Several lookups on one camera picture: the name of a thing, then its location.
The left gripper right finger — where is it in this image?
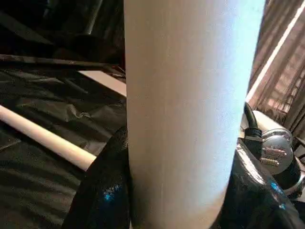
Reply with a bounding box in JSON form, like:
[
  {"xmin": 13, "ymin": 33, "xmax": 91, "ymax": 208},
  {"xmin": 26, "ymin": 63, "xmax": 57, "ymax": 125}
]
[{"xmin": 213, "ymin": 140, "xmax": 305, "ymax": 229}]

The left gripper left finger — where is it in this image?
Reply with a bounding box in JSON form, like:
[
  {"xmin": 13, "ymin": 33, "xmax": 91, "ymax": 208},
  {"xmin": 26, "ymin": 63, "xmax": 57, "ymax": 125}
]
[{"xmin": 62, "ymin": 125, "xmax": 132, "ymax": 229}]

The white plastic table leg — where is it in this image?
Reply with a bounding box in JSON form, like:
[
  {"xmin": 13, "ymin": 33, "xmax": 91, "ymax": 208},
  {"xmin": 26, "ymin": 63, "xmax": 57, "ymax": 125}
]
[
  {"xmin": 123, "ymin": 0, "xmax": 267, "ymax": 229},
  {"xmin": 0, "ymin": 104, "xmax": 98, "ymax": 172}
]

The white paper sheet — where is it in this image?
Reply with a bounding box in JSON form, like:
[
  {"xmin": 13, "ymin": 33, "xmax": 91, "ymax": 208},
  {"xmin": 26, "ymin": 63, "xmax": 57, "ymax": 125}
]
[{"xmin": 78, "ymin": 70, "xmax": 127, "ymax": 98}]

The long black rod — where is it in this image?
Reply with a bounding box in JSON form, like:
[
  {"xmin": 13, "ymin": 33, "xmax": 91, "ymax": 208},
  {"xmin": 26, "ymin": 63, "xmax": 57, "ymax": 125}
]
[{"xmin": 0, "ymin": 53, "xmax": 126, "ymax": 72}]

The sheer window curtain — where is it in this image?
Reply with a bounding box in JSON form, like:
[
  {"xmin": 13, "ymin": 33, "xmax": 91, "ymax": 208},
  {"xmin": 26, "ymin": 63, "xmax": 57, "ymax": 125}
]
[{"xmin": 245, "ymin": 0, "xmax": 305, "ymax": 144}]

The black right camera cable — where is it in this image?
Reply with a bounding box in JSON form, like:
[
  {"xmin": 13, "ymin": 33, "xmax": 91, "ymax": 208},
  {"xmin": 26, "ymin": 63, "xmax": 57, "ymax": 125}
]
[{"xmin": 242, "ymin": 102, "xmax": 263, "ymax": 159}]

